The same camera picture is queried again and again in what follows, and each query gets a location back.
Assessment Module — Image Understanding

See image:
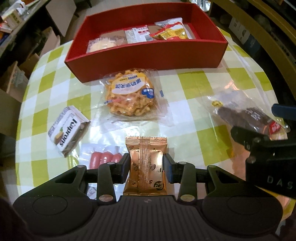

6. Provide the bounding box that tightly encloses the green white checkered tablecloth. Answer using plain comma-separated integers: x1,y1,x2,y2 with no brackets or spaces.
16,33,278,194

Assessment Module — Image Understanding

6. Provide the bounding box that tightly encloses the red rectangular box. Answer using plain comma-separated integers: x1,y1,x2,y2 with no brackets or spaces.
65,2,228,83

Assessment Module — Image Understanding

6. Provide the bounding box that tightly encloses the red yellow snack packet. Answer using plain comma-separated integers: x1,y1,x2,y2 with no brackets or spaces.
150,22,189,40

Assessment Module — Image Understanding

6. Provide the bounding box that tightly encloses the clear pale cracker packet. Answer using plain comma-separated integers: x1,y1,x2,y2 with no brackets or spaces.
86,37,127,53

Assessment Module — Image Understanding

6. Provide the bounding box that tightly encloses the clear fried noodle snack bag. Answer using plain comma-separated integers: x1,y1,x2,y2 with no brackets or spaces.
97,68,174,126

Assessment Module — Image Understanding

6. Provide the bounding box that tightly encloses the cardboard box under table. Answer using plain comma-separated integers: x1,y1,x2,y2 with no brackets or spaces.
0,26,62,133

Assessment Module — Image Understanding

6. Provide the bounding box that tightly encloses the pink sausages white packet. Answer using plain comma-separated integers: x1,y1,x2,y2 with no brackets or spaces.
79,143,126,201

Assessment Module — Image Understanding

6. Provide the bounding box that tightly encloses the white red label packet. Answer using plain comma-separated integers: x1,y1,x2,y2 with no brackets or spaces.
125,25,153,44

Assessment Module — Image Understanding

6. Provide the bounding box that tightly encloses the grey long sideboard table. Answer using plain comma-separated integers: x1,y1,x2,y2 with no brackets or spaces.
0,0,52,56

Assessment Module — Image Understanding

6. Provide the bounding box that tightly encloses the white Kaprons wafer packet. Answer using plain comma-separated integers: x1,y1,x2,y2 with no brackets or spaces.
48,105,90,157

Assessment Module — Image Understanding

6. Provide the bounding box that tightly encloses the clear dark brown snack bag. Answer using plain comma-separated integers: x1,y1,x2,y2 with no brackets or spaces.
201,78,291,142

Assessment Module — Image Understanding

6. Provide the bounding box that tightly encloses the gold foil snack packet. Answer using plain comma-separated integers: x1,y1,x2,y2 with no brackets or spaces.
123,137,167,196

